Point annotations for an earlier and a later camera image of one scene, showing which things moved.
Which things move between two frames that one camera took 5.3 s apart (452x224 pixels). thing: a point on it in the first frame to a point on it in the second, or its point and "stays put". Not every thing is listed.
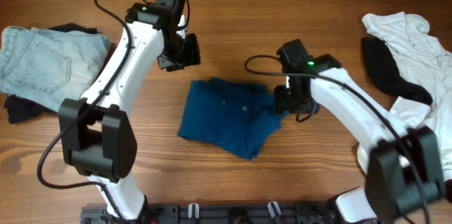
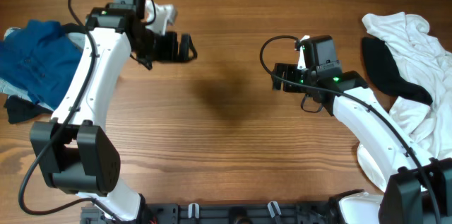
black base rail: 218,214 stays put
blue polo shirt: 237,116 to 39,58
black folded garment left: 19,109 stays put
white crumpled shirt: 420,60 stays put
